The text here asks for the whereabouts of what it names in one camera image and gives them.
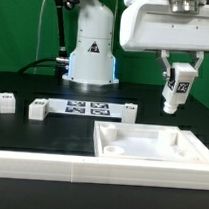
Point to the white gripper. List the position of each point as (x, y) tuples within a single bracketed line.
[(151, 25)]

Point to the white square tabletop part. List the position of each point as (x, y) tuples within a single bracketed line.
[(148, 142)]

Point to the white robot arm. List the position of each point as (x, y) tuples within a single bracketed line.
[(91, 64)]

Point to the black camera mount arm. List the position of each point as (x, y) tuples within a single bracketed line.
[(60, 5)]

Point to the white marker base plate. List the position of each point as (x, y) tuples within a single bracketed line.
[(69, 106)]

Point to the white front fence wall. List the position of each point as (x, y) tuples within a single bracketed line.
[(75, 169)]

